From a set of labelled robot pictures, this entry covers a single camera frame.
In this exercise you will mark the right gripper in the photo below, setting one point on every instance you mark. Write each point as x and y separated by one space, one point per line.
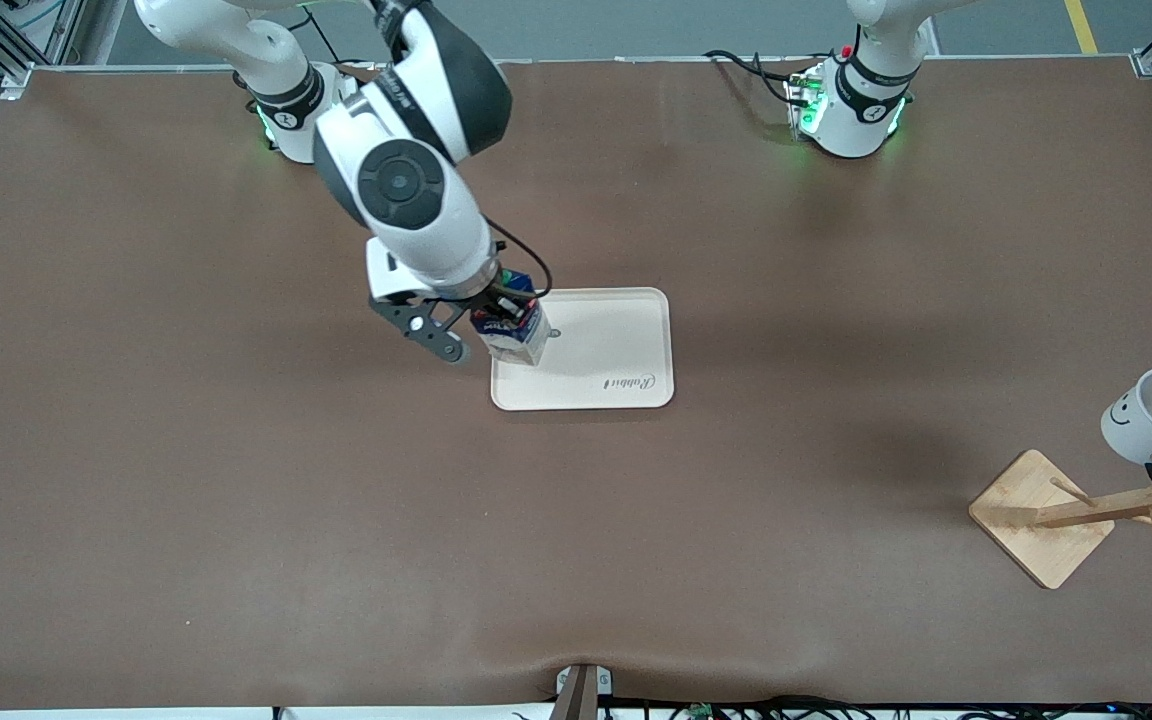
485 293

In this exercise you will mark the blue milk carton green cap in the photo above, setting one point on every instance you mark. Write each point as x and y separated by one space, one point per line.
518 342

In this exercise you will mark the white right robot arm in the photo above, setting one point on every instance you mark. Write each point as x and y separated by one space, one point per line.
401 180

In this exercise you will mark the wooden cup hanging rack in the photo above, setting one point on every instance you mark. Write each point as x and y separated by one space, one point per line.
1036 530

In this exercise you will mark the beige rabbit print tray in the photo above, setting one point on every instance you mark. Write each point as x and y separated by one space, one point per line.
596 350

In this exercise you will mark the brown table cover sheet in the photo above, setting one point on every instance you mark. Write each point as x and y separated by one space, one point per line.
236 500

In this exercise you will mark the small green circuit board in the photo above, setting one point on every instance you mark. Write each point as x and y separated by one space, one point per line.
701 712

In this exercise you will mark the front camera mount bracket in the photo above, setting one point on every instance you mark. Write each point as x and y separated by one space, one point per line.
582 690

